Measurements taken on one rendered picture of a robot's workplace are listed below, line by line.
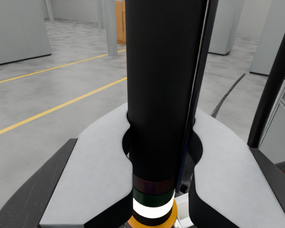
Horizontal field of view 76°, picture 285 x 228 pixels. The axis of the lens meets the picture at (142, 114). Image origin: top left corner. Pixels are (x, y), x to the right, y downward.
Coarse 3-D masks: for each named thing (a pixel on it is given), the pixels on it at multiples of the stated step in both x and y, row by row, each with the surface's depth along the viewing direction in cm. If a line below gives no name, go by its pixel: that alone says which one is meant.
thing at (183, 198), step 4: (180, 196) 19; (184, 196) 19; (176, 200) 18; (180, 200) 18; (184, 200) 18; (180, 220) 17; (184, 220) 17; (188, 220) 17; (180, 224) 16; (184, 224) 16; (188, 224) 16; (192, 224) 16
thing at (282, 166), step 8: (280, 48) 12; (280, 56) 12; (280, 64) 12; (272, 72) 12; (280, 72) 12; (272, 80) 12; (280, 80) 12; (264, 88) 13; (272, 88) 13; (264, 96) 13; (272, 96) 13; (264, 104) 13; (272, 104) 13; (256, 112) 14; (264, 112) 14; (256, 120) 14; (264, 120) 14; (256, 128) 15; (264, 128) 15; (256, 136) 15; (248, 144) 16; (256, 144) 15; (280, 168) 20
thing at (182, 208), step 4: (180, 204) 18; (184, 204) 18; (188, 204) 18; (180, 208) 17; (184, 208) 17; (188, 208) 17; (180, 212) 17; (184, 212) 17; (188, 212) 17; (180, 216) 17; (184, 216) 17; (188, 216) 17; (176, 220) 17; (176, 224) 17
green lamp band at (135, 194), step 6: (174, 186) 12; (138, 192) 12; (168, 192) 12; (174, 192) 13; (138, 198) 12; (144, 198) 12; (150, 198) 12; (156, 198) 12; (162, 198) 12; (168, 198) 12; (144, 204) 12; (150, 204) 12; (156, 204) 12; (162, 204) 12
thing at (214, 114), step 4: (240, 76) 38; (236, 84) 35; (232, 88) 36; (228, 92) 36; (224, 96) 36; (220, 104) 36; (216, 108) 36; (216, 112) 39; (212, 116) 36; (188, 152) 36; (188, 156) 36; (188, 160) 38; (192, 160) 41; (188, 164) 39; (192, 164) 42; (188, 168) 40; (192, 168) 43; (188, 172) 41; (192, 172) 44
